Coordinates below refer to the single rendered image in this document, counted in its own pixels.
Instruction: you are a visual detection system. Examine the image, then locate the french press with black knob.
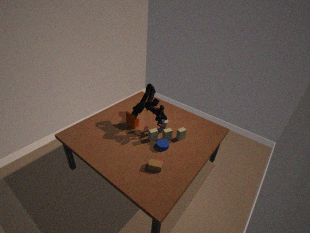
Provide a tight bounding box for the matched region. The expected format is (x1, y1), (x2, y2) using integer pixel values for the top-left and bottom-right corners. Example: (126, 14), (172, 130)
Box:
(157, 117), (169, 132)

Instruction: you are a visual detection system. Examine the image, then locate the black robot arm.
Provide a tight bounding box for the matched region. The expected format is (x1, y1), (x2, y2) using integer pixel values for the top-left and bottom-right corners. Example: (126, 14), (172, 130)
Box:
(131, 84), (164, 117)

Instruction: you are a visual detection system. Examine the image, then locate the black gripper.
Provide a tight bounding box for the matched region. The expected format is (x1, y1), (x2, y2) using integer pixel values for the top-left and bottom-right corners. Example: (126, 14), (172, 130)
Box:
(152, 108), (167, 121)

